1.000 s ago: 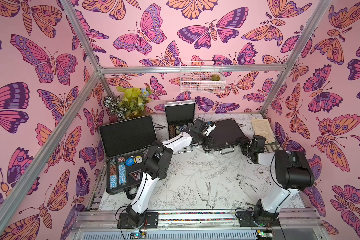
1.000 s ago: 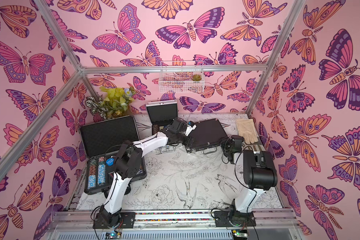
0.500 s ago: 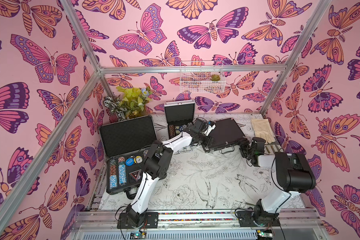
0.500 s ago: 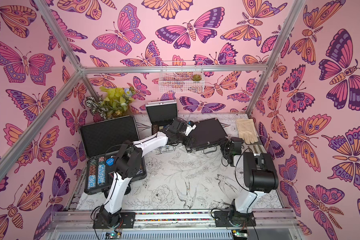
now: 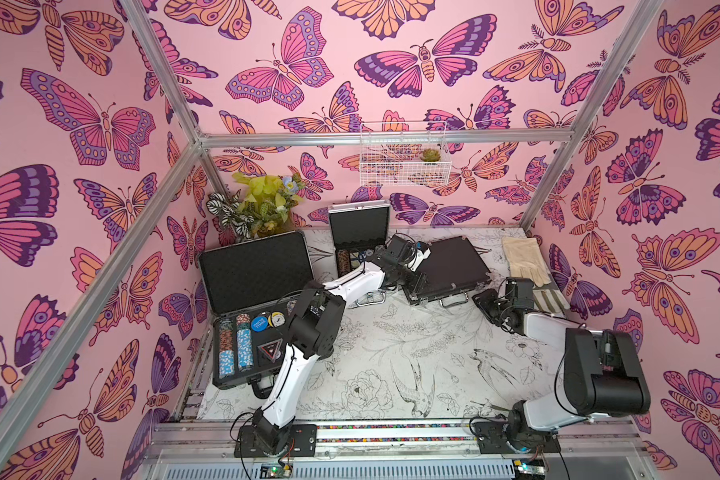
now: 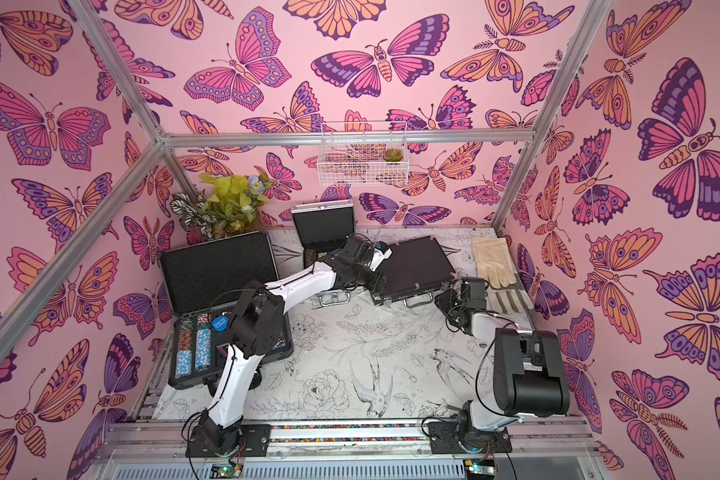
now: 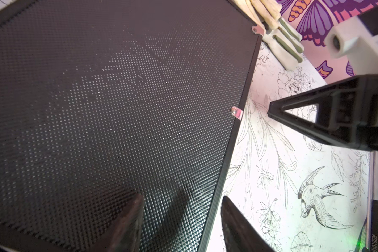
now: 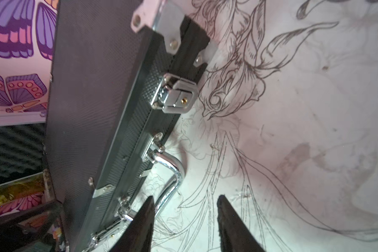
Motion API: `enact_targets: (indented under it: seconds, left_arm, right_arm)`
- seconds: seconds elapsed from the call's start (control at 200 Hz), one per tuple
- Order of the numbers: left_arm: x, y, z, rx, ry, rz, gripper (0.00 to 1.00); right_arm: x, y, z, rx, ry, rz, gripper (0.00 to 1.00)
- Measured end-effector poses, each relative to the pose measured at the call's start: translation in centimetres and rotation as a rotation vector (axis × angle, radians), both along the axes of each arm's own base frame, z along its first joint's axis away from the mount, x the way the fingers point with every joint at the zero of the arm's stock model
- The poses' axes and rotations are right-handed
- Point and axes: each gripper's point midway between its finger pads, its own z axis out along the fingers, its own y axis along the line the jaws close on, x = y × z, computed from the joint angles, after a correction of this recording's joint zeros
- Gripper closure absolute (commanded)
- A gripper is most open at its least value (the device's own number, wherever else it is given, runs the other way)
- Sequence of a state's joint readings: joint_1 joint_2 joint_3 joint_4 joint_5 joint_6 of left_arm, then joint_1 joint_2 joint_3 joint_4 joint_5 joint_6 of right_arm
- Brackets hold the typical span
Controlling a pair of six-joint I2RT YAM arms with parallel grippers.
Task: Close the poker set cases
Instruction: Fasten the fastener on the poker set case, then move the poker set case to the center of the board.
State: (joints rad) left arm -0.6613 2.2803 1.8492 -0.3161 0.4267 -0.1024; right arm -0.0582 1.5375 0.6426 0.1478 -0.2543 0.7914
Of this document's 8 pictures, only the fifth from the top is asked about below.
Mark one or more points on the small succulent plant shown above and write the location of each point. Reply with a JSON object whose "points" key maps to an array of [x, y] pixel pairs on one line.
{"points": [[430, 155]]}

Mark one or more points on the small silver poker case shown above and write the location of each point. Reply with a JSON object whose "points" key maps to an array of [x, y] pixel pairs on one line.
{"points": [[357, 229]]}

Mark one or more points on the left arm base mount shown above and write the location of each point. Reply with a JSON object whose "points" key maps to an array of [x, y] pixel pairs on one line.
{"points": [[295, 440]]}

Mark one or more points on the aluminium rail front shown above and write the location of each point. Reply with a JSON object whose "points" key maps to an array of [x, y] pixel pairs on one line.
{"points": [[397, 449]]}

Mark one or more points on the medium black poker case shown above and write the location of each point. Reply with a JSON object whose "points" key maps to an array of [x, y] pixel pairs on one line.
{"points": [[454, 267]]}

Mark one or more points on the cream work glove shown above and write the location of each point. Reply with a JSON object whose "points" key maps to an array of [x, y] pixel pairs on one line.
{"points": [[526, 262]]}

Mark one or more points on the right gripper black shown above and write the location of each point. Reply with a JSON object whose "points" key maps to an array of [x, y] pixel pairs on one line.
{"points": [[489, 303]]}

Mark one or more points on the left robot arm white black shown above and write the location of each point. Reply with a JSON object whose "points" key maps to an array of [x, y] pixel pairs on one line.
{"points": [[312, 327]]}

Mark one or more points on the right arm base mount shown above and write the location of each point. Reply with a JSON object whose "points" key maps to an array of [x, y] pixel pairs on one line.
{"points": [[496, 437]]}

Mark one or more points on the large black poker case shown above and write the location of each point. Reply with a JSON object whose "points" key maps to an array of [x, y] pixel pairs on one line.
{"points": [[249, 287]]}

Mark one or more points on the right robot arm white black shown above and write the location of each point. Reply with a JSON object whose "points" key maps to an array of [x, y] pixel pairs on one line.
{"points": [[599, 374]]}

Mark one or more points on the white wire basket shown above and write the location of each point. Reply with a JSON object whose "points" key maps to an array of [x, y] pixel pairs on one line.
{"points": [[392, 158]]}

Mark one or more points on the striped leaf artificial plant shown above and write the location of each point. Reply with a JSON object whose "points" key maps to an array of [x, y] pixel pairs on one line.
{"points": [[231, 220]]}

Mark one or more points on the yellow green artificial plant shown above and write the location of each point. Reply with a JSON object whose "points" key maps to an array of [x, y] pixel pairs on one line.
{"points": [[266, 205]]}

